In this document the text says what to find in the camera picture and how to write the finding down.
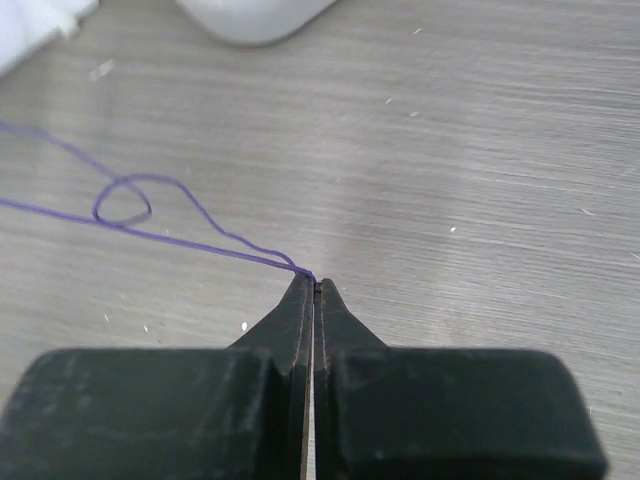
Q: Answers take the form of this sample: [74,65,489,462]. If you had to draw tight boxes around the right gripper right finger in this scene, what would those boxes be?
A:
[314,280,608,479]

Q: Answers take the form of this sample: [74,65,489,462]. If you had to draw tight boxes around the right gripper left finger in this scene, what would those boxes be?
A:
[1,275,314,479]

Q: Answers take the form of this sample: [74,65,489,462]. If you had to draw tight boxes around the purple thin wire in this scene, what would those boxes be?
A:
[0,121,315,281]

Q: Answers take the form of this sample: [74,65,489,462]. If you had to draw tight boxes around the white fruit basket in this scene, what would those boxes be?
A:
[176,0,335,47]

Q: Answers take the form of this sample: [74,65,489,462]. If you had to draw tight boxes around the white compartment tray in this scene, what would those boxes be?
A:
[1,0,100,76]

